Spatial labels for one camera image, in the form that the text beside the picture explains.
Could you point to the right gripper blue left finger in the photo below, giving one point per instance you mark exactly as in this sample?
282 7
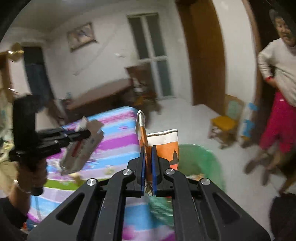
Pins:
136 180

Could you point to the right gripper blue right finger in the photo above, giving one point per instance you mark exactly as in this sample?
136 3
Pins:
160 186

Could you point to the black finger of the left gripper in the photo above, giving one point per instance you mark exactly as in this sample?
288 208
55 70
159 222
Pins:
72 136

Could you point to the grey cardboard carton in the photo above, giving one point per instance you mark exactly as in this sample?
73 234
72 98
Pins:
79 152

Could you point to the green lined trash bin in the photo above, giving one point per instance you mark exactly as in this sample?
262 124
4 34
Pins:
195 162

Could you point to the person's left hand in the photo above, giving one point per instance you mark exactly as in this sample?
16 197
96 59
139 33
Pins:
32 181

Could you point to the dark wooden dining table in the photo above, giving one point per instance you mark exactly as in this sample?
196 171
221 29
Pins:
102 98

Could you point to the colourful striped tablecloth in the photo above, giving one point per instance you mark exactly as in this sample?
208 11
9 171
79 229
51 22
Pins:
119 145

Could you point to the dark wooden dining chair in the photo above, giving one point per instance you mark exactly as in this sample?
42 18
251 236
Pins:
143 87

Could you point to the small yellow wooden chair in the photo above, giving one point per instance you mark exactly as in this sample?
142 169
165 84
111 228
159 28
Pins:
224 127

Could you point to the glass balcony door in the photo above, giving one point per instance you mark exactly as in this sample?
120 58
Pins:
148 40

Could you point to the brown wooden door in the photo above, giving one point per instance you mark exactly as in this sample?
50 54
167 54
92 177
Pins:
206 52

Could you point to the person in white sweater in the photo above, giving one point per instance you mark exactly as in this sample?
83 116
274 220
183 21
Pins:
276 63

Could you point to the framed wall picture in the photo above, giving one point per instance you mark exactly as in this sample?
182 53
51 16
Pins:
81 36

